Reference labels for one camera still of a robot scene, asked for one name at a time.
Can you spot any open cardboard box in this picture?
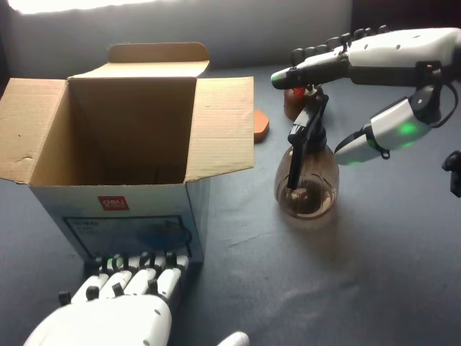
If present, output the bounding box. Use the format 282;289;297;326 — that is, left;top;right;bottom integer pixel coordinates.
0;41;257;277

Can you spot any grey table cloth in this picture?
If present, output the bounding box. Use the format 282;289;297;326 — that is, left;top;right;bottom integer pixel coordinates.
0;3;461;346

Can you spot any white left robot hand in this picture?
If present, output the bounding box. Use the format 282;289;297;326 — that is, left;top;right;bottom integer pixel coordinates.
23;252;250;346

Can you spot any toy chocolate cake with strawberry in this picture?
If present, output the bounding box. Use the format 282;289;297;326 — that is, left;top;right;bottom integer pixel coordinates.
283;85;318;122

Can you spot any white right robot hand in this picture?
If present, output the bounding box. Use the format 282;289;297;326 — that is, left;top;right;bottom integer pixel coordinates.
270;25;461;169

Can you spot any orange hexagon block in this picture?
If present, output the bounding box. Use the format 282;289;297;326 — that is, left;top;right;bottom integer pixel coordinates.
251;110;272;145

